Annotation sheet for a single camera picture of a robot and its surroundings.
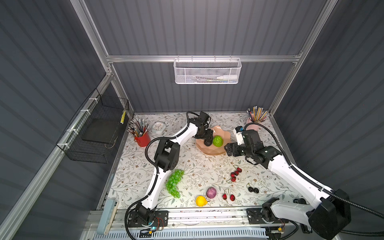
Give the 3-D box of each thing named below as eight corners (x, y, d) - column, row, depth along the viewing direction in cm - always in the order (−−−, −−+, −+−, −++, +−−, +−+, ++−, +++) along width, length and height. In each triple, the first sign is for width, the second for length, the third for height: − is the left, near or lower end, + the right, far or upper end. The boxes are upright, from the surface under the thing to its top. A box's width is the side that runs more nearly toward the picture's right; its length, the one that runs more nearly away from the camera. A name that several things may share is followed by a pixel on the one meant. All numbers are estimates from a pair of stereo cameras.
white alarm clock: (152, 133, 110) (150, 131, 108) (154, 124, 116) (153, 121, 114) (165, 133, 110) (164, 130, 108) (166, 124, 116) (166, 121, 114)
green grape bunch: (165, 196, 82) (163, 193, 78) (171, 172, 91) (169, 168, 87) (179, 198, 82) (178, 195, 77) (184, 173, 91) (183, 169, 86)
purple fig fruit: (206, 198, 81) (206, 196, 78) (206, 189, 84) (206, 186, 81) (215, 198, 81) (216, 196, 78) (215, 189, 84) (215, 186, 81)
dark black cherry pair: (246, 191, 84) (247, 189, 82) (246, 184, 86) (247, 182, 84) (257, 193, 83) (258, 192, 81) (257, 186, 85) (258, 185, 84)
